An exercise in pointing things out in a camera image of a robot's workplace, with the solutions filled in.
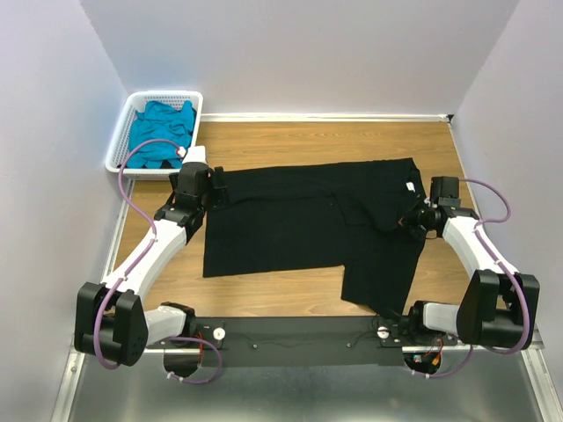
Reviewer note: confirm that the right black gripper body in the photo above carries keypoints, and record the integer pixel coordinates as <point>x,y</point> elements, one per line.
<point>423,215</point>

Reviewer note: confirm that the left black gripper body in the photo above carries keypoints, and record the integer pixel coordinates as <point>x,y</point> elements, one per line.
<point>215,196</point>

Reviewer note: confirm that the black t shirt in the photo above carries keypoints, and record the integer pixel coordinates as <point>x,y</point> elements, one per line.
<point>303,217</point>

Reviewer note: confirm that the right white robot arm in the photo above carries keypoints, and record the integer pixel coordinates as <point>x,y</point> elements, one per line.
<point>499,306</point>

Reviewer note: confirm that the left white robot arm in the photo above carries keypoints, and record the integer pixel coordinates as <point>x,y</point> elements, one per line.
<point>111,322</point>

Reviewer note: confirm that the blue t shirt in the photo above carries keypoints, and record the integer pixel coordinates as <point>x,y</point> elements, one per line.
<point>173,127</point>

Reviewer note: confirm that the white plastic basket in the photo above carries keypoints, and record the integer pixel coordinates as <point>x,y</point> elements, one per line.
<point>118,154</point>

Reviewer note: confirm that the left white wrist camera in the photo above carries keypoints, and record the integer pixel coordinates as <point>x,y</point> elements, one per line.
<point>195,154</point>

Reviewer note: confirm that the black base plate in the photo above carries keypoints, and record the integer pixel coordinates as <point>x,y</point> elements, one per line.
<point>312,341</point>

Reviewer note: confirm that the aluminium rail frame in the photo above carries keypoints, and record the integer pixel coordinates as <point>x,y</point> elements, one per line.
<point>489,388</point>

